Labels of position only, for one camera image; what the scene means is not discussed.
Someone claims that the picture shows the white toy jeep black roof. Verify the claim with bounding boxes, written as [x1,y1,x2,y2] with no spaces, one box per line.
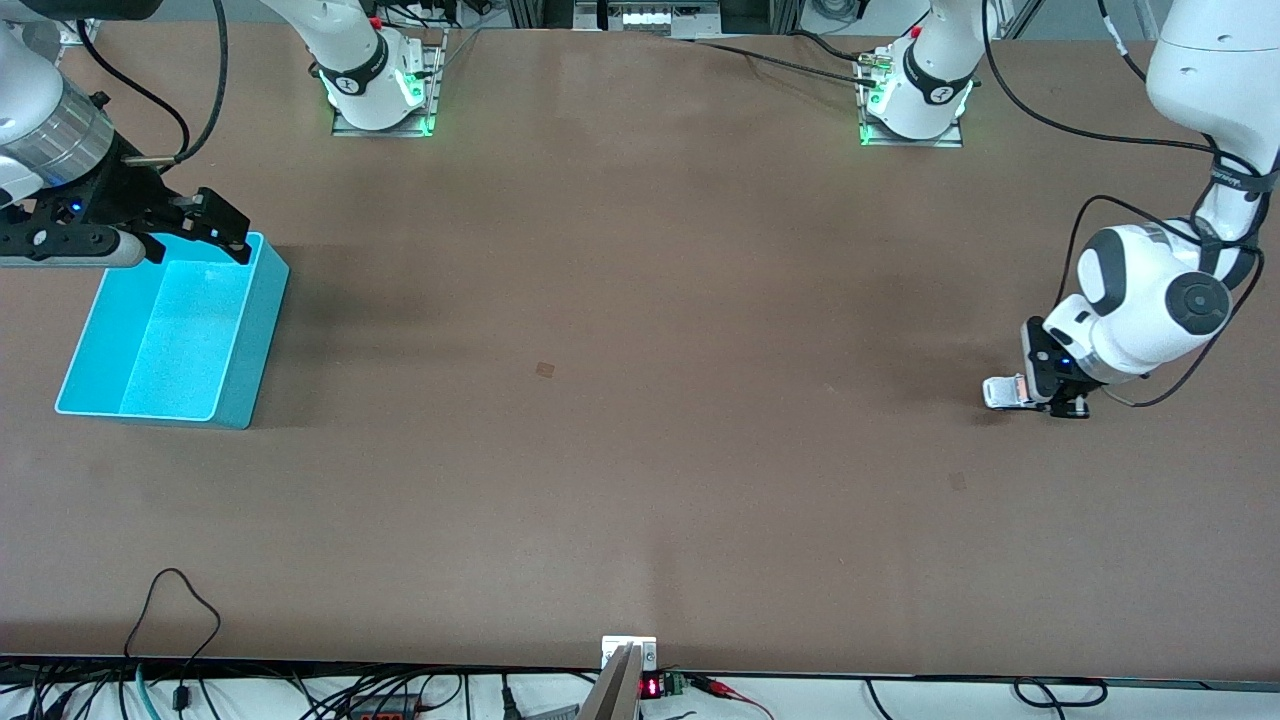
[983,375,1036,411]

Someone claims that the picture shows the turquoise plastic bin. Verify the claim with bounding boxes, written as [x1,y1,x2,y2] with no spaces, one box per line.
[55,232,291,431]

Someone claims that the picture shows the red clip lead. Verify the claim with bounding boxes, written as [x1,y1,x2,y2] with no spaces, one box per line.
[688,675,776,720]

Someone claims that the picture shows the lit equipment rack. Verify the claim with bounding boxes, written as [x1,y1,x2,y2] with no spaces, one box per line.
[573,0,723,33]

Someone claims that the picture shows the white mounting plate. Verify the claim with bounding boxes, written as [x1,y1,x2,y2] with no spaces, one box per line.
[601,635,659,673]

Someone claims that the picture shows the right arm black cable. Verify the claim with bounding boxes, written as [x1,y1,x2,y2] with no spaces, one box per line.
[75,0,230,167]

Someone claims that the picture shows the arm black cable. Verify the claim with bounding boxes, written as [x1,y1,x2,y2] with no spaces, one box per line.
[75,0,230,167]
[983,0,1280,409]

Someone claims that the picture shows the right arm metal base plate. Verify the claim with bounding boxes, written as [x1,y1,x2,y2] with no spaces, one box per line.
[332,28,447,138]

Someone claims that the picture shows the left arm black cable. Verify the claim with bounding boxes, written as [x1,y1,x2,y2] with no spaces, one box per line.
[983,0,1280,409]

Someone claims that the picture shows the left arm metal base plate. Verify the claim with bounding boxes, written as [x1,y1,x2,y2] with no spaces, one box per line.
[857,55,966,149]

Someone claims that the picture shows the coiled black cable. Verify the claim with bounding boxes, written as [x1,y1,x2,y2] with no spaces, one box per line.
[1012,677,1109,709]

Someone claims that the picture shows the tangled black cables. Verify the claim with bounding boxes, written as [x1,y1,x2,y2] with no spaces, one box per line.
[380,0,496,31]

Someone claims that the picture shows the short black table cable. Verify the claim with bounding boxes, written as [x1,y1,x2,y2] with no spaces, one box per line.
[790,30,879,65]

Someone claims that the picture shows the long black table cable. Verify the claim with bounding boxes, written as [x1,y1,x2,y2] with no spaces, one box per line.
[660,35,881,91]

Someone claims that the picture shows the thin black looped cable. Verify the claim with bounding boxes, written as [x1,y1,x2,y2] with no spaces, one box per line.
[123,568,223,711]

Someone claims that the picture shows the grey metal camera bar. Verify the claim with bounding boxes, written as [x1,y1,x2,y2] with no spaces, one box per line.
[577,643,643,720]

